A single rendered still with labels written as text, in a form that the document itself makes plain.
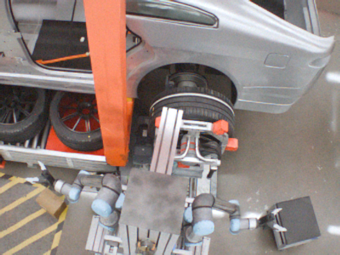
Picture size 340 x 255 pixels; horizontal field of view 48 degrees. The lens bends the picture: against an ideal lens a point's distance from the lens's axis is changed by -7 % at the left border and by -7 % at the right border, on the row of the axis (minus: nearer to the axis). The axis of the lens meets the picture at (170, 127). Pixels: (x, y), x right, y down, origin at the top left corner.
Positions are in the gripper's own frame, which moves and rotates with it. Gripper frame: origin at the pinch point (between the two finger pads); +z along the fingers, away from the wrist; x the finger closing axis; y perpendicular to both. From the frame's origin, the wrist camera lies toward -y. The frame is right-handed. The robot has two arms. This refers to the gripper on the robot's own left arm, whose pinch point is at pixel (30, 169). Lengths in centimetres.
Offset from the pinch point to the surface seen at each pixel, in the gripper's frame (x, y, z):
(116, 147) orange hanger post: 56, 26, -34
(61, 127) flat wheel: 71, 64, 28
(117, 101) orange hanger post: 48, -39, -37
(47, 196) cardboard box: 22, 104, 17
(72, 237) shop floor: 4, 124, -17
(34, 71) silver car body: 80, 16, 55
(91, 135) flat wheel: 76, 63, 0
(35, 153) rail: 44, 80, 40
